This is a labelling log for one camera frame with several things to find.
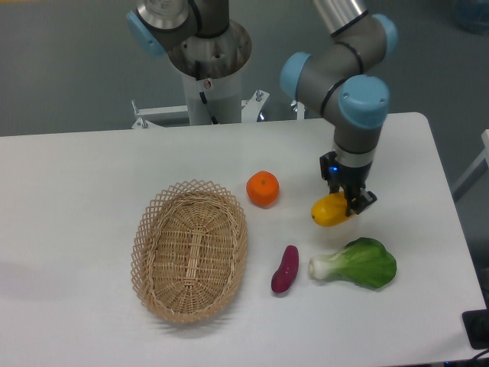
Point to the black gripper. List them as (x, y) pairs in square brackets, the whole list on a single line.
[(350, 179)]

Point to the yellow mango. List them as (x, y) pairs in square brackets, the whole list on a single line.
[(330, 210)]

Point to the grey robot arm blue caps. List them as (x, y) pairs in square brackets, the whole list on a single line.
[(335, 86)]

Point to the orange tangerine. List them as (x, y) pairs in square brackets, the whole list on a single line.
[(263, 189)]

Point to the green bok choy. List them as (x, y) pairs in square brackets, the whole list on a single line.
[(365, 262)]

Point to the purple sweet potato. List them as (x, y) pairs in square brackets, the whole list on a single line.
[(286, 273)]

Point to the woven wicker basket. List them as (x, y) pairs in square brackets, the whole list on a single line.
[(189, 251)]

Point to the black box at table edge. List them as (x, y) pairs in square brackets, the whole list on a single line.
[(476, 327)]

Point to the white metal base frame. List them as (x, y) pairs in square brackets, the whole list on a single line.
[(252, 110)]

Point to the white table leg frame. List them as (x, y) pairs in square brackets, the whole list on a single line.
[(475, 170)]

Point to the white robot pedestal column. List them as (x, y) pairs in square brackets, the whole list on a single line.
[(211, 70)]

